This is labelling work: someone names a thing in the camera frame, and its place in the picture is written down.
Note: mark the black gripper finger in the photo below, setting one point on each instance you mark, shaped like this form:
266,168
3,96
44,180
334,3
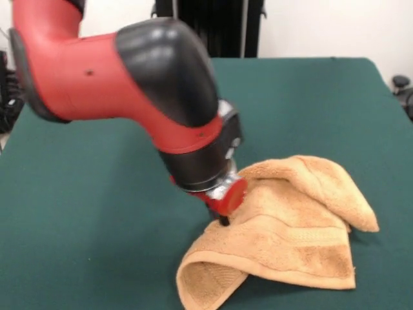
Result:
223,221

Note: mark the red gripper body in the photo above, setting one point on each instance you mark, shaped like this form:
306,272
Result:
235,197

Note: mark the tan terry towel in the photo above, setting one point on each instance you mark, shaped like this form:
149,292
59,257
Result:
290,242

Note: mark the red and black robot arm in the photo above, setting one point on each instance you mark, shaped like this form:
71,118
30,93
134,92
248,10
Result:
96,80

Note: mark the dark green table cloth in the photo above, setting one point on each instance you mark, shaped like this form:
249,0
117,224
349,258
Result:
322,129

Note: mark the black equipment pile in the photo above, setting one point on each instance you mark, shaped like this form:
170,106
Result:
8,106

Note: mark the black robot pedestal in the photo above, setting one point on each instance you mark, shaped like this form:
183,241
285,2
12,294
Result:
226,29

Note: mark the dark pedestal leg with knob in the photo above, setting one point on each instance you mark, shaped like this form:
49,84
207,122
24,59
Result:
400,81

